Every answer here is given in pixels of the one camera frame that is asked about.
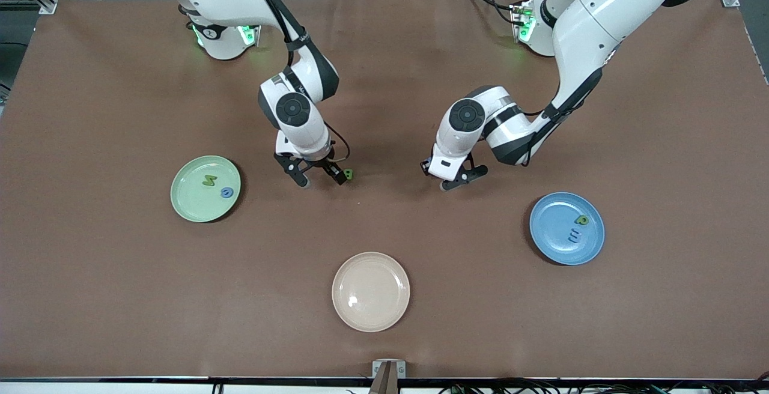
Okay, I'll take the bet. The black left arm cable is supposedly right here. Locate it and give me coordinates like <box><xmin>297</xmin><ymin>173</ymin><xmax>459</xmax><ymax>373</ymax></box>
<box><xmin>466</xmin><ymin>70</ymin><xmax>601</xmax><ymax>169</ymax></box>

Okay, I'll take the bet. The green round plate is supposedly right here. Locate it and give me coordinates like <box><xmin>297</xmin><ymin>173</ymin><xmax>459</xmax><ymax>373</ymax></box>
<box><xmin>170</xmin><ymin>155</ymin><xmax>242</xmax><ymax>223</ymax></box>

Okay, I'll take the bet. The cream round plate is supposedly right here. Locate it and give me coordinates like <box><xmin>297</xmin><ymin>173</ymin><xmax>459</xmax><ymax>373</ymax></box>
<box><xmin>332</xmin><ymin>252</ymin><xmax>411</xmax><ymax>333</ymax></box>

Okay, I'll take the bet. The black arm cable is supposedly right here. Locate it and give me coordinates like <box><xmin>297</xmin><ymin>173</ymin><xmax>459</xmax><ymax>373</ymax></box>
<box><xmin>237</xmin><ymin>0</ymin><xmax>350</xmax><ymax>163</ymax></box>
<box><xmin>466</xmin><ymin>70</ymin><xmax>601</xmax><ymax>169</ymax></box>

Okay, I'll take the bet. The brown table cover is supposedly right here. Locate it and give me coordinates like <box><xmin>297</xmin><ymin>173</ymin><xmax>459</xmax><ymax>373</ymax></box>
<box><xmin>0</xmin><ymin>0</ymin><xmax>769</xmax><ymax>381</ymax></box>

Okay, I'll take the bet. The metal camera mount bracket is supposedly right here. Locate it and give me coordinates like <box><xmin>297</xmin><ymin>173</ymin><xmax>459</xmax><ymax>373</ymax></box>
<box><xmin>372</xmin><ymin>360</ymin><xmax>407</xmax><ymax>394</ymax></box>

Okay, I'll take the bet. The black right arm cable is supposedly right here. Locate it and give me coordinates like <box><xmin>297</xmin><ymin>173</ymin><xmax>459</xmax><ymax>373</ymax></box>
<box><xmin>237</xmin><ymin>0</ymin><xmax>350</xmax><ymax>163</ymax></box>

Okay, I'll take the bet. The blue round plate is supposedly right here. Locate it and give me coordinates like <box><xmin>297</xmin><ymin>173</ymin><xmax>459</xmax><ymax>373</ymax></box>
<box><xmin>529</xmin><ymin>192</ymin><xmax>606</xmax><ymax>266</ymax></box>

